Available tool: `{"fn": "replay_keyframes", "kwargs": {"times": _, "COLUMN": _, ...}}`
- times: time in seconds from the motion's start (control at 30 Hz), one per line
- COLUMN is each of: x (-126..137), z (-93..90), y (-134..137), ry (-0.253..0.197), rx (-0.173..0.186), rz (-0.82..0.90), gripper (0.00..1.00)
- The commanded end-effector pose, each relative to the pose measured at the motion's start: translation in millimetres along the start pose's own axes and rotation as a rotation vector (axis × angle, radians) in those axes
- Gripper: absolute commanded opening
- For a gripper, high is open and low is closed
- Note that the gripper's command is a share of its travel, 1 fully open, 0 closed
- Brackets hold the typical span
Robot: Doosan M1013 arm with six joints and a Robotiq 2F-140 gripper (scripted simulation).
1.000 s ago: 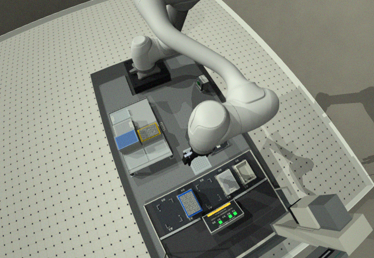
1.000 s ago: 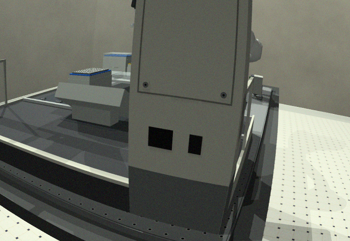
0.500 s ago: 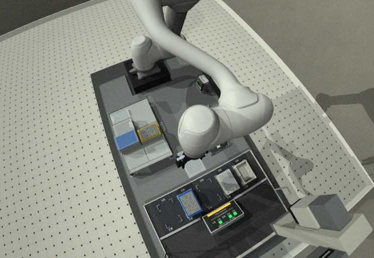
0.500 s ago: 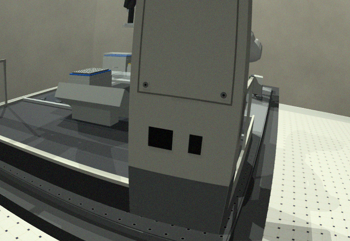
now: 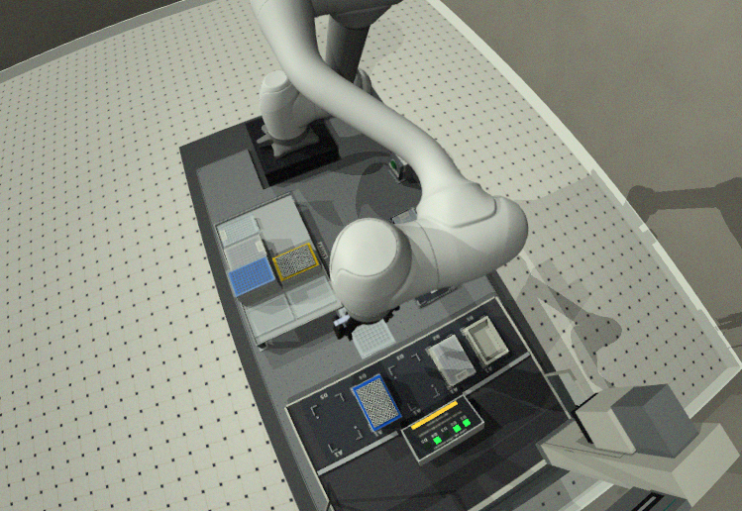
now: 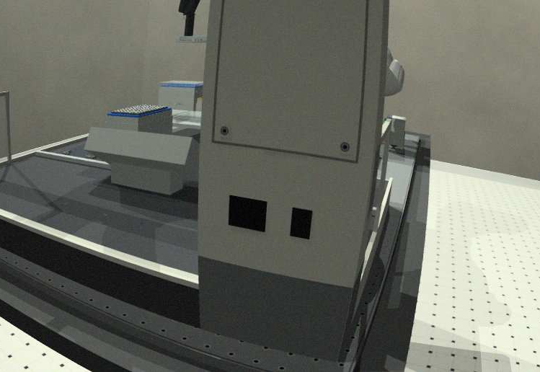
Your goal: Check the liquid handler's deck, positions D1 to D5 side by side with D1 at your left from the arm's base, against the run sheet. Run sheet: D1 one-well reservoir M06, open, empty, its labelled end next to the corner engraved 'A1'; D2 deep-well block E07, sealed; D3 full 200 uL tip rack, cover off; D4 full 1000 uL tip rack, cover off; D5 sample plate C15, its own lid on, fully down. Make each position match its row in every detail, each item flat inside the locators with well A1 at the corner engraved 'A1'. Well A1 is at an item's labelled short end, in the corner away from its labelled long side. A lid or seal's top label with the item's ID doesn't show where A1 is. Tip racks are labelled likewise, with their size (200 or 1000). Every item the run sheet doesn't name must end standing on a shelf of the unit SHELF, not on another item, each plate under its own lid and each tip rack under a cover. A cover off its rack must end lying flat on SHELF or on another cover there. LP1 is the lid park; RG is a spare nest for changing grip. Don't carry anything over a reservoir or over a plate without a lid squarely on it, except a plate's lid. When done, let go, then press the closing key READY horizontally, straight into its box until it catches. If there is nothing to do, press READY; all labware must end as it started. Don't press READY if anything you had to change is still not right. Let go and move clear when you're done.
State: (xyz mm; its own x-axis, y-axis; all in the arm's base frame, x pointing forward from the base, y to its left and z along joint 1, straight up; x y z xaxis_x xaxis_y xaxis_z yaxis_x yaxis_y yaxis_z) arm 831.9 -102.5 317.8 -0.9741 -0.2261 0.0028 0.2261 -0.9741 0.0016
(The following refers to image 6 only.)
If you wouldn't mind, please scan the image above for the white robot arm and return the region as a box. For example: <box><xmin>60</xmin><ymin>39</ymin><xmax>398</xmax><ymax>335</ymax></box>
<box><xmin>385</xmin><ymin>48</ymin><xmax>404</xmax><ymax>97</ymax></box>

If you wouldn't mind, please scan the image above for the white ready key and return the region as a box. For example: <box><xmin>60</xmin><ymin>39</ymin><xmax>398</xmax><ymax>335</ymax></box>
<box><xmin>384</xmin><ymin>115</ymin><xmax>406</xmax><ymax>153</ymax></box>

